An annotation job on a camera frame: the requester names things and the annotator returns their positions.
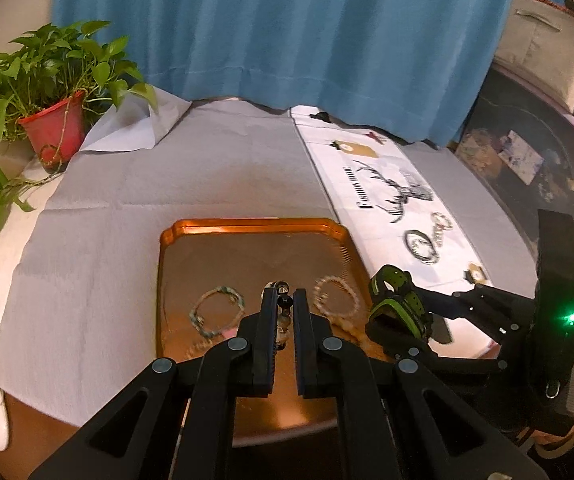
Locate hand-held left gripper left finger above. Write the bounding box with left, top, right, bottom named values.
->
left=27, top=285, right=280, bottom=480

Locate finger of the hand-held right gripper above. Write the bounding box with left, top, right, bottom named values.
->
left=417, top=285, right=535, bottom=343
left=365, top=320, right=508, bottom=375

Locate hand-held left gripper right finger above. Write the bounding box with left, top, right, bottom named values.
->
left=292, top=287, right=550, bottom=480

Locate dark bead bracelet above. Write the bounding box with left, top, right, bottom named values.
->
left=265, top=281, right=295, bottom=351

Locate wooden bead bracelet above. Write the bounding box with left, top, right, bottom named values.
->
left=324, top=312, right=375, bottom=348

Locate pale pink bead bracelet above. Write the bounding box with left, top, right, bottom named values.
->
left=313, top=275, right=360, bottom=318

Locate green and black wristwatch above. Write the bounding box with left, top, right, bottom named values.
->
left=365, top=265, right=434, bottom=346

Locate teal bead bracelet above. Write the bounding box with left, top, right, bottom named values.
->
left=188, top=285, right=246, bottom=338

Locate orange tray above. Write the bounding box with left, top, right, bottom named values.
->
left=156, top=217, right=393, bottom=448

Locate person's right hand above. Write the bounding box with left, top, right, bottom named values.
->
left=532, top=384, right=574, bottom=458

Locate black and white bangle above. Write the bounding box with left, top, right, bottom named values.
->
left=403, top=229, right=440, bottom=263

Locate dark plastic storage box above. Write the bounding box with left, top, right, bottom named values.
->
left=447, top=67, right=574, bottom=241

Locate white printed table runner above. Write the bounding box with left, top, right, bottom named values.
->
left=289, top=104, right=498, bottom=361

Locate grey tablecloth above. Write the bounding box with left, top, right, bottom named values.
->
left=0, top=87, right=543, bottom=431

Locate beige fabric bag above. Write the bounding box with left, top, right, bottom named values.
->
left=497, top=0, right=574, bottom=106

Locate red flower pot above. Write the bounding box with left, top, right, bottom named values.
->
left=18, top=91, right=88, bottom=173

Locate blue curtain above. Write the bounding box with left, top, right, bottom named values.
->
left=51, top=0, right=568, bottom=146

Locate green pothos plant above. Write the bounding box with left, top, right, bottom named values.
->
left=0, top=20, right=160, bottom=244

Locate pearl bracelet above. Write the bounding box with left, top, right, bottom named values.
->
left=428, top=212, right=454, bottom=246

